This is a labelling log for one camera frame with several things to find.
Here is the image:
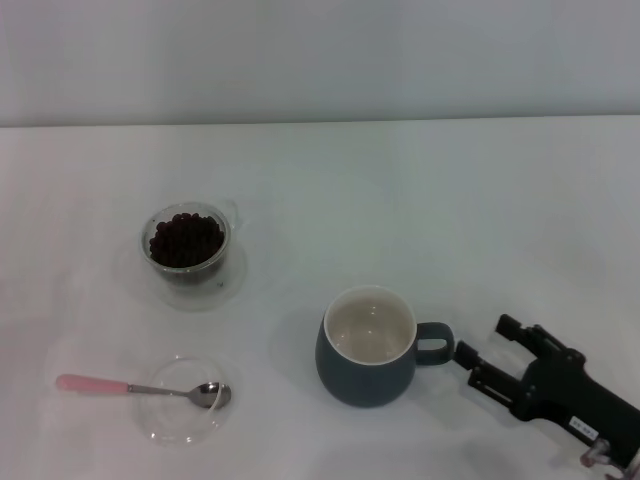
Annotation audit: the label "clear glass spoon dish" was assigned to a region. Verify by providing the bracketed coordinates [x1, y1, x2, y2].
[133, 354, 238, 448]

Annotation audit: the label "clear glass cup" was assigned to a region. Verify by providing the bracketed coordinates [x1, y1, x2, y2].
[138, 198, 240, 287]

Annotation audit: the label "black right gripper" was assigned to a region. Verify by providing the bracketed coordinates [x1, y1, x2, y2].
[453, 313, 640, 469]

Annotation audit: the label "pink handled metal spoon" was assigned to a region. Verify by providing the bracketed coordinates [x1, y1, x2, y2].
[55, 373, 233, 411]

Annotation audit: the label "coffee beans in glass cup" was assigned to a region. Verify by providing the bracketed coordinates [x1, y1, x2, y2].
[148, 211, 226, 267]

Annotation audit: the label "dark blue ceramic mug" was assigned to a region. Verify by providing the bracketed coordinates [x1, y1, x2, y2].
[314, 284, 457, 409]

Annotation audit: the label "clear glass saucer under cup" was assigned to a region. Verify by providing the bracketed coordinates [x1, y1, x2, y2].
[117, 224, 250, 314]

